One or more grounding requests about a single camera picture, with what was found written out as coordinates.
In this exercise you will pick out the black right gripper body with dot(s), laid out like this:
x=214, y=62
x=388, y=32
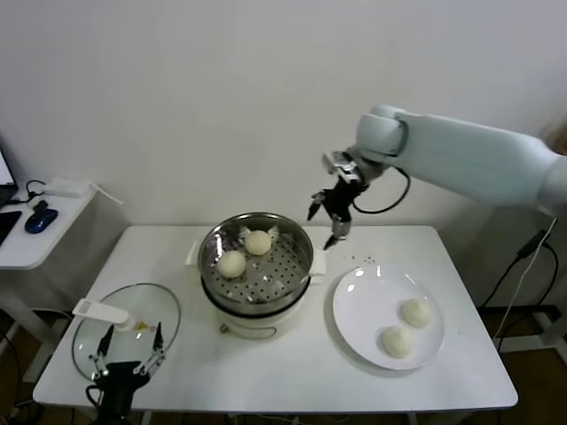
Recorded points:
x=343, y=197

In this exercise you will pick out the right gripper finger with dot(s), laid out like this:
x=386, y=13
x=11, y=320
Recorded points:
x=315, y=200
x=340, y=228

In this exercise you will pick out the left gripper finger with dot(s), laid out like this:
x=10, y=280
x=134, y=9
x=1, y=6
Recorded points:
x=106, y=343
x=158, y=343

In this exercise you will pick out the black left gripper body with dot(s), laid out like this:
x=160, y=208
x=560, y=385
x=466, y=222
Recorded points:
x=117, y=385

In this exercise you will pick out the white steamed baozi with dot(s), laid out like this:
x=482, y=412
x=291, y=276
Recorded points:
x=231, y=265
x=394, y=342
x=257, y=243
x=416, y=313

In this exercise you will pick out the light blue right robot arm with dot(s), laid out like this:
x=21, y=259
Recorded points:
x=465, y=150

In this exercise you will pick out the perforated steel steamer basket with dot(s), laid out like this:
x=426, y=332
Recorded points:
x=292, y=248

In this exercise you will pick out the white side table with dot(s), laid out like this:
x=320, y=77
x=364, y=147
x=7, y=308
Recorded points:
x=26, y=252

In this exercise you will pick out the white round plate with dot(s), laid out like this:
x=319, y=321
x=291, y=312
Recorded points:
x=361, y=347

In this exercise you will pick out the blue computer mouse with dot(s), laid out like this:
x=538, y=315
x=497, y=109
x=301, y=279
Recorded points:
x=40, y=221

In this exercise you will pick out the black flat pad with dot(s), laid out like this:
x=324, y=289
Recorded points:
x=8, y=226

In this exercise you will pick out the black laptop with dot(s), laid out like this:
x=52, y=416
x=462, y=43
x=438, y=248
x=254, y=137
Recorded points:
x=3, y=170

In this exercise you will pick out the orange bottle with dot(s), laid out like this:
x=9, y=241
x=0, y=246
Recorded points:
x=559, y=135

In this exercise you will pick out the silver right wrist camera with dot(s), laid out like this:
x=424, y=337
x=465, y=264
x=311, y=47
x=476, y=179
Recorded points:
x=341, y=164

